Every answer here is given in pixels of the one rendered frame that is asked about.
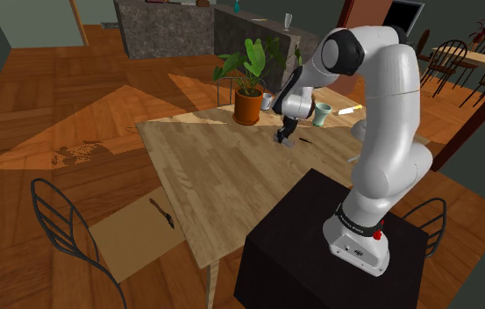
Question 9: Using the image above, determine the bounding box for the pale green vase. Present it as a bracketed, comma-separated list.
[312, 102, 333, 128]

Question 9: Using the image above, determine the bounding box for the green plant in orange pot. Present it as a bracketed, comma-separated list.
[212, 37, 303, 127]

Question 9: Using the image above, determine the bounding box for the light wooden table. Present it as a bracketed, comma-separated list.
[134, 87, 432, 309]

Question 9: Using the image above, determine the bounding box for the black robot stand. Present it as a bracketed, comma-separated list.
[233, 168, 431, 309]

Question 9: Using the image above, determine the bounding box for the brown door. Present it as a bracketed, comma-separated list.
[337, 0, 394, 30]

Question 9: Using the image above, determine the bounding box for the grey stone kitchen counter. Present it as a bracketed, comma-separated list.
[113, 0, 321, 94]

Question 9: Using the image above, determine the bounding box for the pale wooden dining table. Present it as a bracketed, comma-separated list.
[431, 14, 485, 70]

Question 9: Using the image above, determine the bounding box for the yellow handled knife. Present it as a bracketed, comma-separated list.
[337, 104, 364, 117]

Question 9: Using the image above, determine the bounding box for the dark handled knife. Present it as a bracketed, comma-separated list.
[148, 198, 176, 230]

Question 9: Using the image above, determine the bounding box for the black wall screen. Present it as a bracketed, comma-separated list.
[382, 0, 425, 37]

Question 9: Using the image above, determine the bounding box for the dark wire chair tan seat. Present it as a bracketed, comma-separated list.
[30, 177, 189, 309]

